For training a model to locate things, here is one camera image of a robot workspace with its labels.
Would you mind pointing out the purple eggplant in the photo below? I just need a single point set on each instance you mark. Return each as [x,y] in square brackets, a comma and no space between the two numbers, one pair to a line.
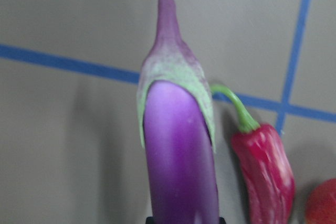
[177,130]

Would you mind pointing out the red chili pepper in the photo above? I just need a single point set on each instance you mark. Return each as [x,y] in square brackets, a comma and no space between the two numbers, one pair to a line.
[264,165]

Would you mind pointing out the red pomegranate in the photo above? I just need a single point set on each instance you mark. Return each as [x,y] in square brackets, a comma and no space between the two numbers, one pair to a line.
[320,206]

